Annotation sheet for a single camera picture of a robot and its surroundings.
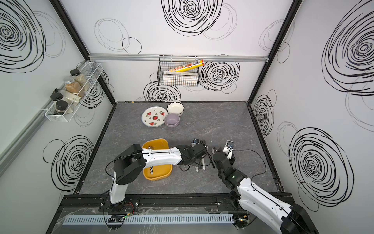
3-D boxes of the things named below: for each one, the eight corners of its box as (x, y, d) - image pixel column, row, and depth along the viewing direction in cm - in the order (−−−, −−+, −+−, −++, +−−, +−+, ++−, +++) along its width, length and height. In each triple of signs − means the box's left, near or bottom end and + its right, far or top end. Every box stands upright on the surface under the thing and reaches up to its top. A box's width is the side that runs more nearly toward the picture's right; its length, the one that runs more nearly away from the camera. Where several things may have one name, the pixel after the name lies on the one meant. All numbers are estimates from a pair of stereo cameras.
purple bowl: (164, 129, 106) (163, 124, 101) (166, 117, 113) (165, 112, 109) (179, 129, 106) (179, 124, 101) (180, 117, 113) (179, 112, 109)
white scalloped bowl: (166, 115, 113) (166, 113, 111) (168, 105, 121) (167, 102, 118) (184, 115, 113) (184, 113, 111) (184, 105, 121) (184, 102, 118)
